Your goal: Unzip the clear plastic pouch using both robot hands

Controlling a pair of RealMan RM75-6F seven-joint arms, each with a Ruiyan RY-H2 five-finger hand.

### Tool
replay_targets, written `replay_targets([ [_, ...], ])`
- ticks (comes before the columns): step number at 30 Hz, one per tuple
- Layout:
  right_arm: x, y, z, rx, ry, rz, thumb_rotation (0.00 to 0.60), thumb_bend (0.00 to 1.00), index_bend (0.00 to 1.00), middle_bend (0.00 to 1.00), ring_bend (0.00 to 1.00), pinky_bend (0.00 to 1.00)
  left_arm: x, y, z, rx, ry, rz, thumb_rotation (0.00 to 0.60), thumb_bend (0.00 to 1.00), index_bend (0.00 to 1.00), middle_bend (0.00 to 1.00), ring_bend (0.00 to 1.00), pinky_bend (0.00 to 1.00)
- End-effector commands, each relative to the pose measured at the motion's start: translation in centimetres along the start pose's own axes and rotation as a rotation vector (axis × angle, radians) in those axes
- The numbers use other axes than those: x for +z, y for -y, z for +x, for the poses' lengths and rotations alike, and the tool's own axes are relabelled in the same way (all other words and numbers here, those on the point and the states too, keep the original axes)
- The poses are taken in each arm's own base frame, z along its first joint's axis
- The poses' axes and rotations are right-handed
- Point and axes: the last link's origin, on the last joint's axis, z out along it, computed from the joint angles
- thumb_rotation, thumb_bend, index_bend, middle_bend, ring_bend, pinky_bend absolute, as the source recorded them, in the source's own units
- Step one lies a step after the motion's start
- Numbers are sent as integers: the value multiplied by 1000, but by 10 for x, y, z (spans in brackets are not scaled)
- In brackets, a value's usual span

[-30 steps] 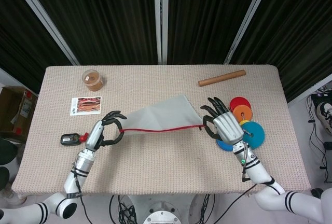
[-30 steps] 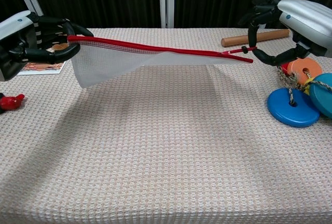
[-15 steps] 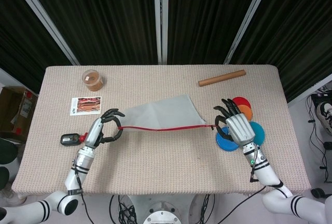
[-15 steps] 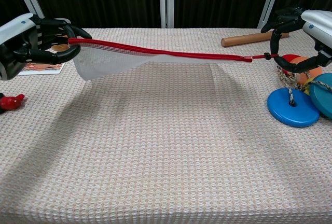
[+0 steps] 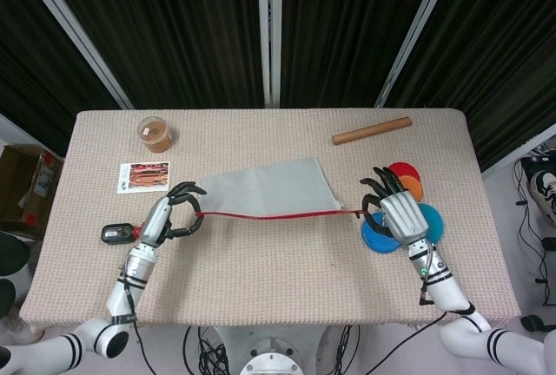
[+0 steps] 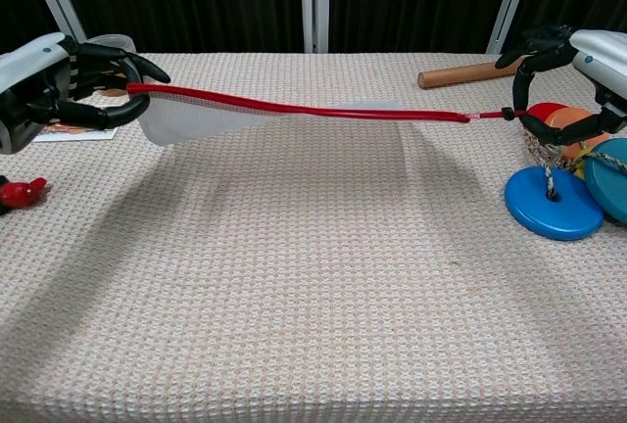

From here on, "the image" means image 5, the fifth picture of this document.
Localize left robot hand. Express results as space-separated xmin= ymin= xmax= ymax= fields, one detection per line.
xmin=137 ymin=181 xmax=209 ymax=248

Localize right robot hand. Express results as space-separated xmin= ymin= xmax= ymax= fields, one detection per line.
xmin=359 ymin=166 xmax=429 ymax=246

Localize grey round robot base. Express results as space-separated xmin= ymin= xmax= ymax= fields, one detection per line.
xmin=238 ymin=335 xmax=308 ymax=375

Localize black and red key fob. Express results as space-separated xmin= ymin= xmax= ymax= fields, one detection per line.
xmin=101 ymin=223 xmax=147 ymax=245

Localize orange wooden disc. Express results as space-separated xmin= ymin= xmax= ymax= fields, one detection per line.
xmin=399 ymin=174 xmax=424 ymax=202

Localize teal wooden disc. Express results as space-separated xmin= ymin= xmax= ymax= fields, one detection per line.
xmin=416 ymin=203 xmax=445 ymax=246

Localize blue wooden disc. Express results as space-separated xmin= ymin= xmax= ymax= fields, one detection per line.
xmin=361 ymin=212 xmax=403 ymax=254

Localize printed postcard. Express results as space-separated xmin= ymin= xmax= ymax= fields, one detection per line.
xmin=117 ymin=161 xmax=171 ymax=194

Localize red wooden disc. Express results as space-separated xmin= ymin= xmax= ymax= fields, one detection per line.
xmin=387 ymin=161 xmax=421 ymax=181

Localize clear jar of rubber bands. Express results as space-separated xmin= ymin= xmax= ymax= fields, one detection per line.
xmin=137 ymin=116 xmax=174 ymax=154

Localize wooden rolling pin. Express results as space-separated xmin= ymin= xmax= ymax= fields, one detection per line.
xmin=331 ymin=116 xmax=413 ymax=146

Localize beige waffle tablecloth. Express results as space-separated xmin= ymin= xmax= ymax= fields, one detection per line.
xmin=17 ymin=108 xmax=521 ymax=328

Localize cardboard box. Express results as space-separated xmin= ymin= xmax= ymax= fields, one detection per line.
xmin=0 ymin=144 xmax=65 ymax=237

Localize black and white sneaker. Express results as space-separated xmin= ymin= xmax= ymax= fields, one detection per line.
xmin=528 ymin=169 xmax=556 ymax=215

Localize black curtain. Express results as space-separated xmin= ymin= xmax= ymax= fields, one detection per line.
xmin=0 ymin=0 xmax=556 ymax=172

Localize black cable bundle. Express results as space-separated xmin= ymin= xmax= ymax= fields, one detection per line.
xmin=182 ymin=325 xmax=361 ymax=375

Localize black floor cables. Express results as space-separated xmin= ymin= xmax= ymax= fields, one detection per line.
xmin=510 ymin=160 xmax=556 ymax=306

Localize slanted white frame post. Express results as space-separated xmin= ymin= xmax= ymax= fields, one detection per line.
xmin=11 ymin=0 xmax=134 ymax=110
xmin=374 ymin=0 xmax=455 ymax=109

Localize upright white frame post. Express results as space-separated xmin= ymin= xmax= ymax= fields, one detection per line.
xmin=255 ymin=0 xmax=283 ymax=109

